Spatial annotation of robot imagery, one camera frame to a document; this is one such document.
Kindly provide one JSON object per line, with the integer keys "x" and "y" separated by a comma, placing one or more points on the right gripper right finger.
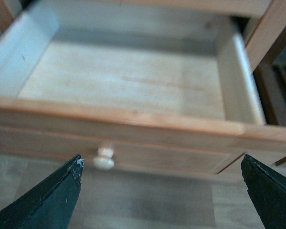
{"x": 267, "y": 191}

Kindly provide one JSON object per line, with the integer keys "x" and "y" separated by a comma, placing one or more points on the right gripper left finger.
{"x": 48, "y": 205}

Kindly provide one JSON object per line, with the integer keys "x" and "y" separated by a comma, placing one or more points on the round wooden drawer knob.
{"x": 103, "y": 160}

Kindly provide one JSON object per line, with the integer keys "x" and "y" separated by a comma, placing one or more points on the wooden drawer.
{"x": 179, "y": 124}

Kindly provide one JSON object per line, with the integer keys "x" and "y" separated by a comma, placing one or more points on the dark wooden side table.
{"x": 270, "y": 78}

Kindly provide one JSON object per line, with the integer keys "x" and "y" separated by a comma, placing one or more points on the wooden nightstand cabinet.
{"x": 186, "y": 36}

